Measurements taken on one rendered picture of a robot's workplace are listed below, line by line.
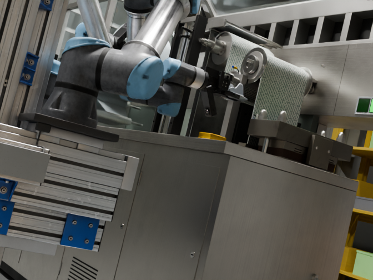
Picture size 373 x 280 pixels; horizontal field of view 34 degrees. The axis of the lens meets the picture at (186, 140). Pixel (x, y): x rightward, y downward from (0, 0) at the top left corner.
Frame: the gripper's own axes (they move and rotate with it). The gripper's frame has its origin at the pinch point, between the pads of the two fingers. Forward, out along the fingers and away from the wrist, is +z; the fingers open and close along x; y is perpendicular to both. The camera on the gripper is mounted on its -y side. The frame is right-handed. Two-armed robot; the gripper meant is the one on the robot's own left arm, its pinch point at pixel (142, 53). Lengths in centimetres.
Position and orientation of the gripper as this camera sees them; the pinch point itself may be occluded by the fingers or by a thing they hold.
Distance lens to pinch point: 265.1
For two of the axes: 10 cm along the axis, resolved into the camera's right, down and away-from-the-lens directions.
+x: 7.2, 2.7, -6.4
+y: -3.4, 9.4, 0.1
